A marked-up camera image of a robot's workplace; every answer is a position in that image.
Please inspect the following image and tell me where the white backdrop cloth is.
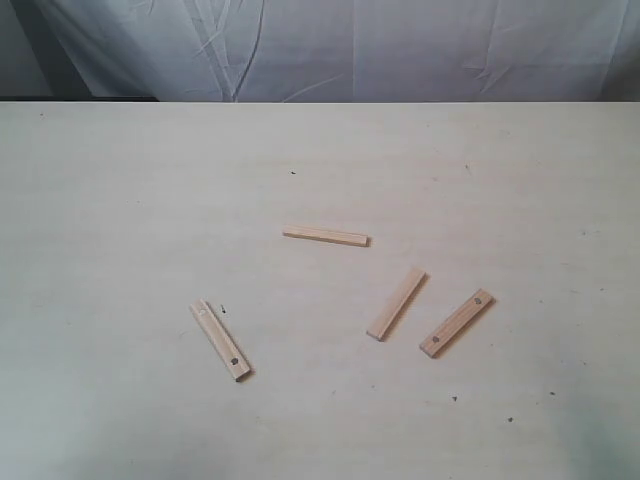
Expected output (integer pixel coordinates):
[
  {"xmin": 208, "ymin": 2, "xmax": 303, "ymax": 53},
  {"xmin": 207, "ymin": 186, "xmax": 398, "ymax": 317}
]
[{"xmin": 0, "ymin": 0, "xmax": 640, "ymax": 104}]

